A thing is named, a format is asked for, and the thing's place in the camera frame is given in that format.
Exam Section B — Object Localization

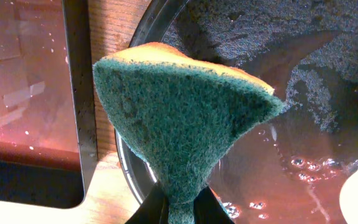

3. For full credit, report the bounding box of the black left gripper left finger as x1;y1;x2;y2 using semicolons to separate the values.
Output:
125;182;169;224

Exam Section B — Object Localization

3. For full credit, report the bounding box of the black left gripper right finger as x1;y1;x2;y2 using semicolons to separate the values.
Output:
193;187;234;224

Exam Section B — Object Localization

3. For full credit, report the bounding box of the green orange sponge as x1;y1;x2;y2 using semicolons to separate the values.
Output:
93;42;284;223

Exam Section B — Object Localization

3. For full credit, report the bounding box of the round black tray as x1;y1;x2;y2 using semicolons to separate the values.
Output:
131;0;358;223

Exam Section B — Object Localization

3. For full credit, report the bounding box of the rectangular black tray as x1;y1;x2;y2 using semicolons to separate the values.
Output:
0;0;98;208

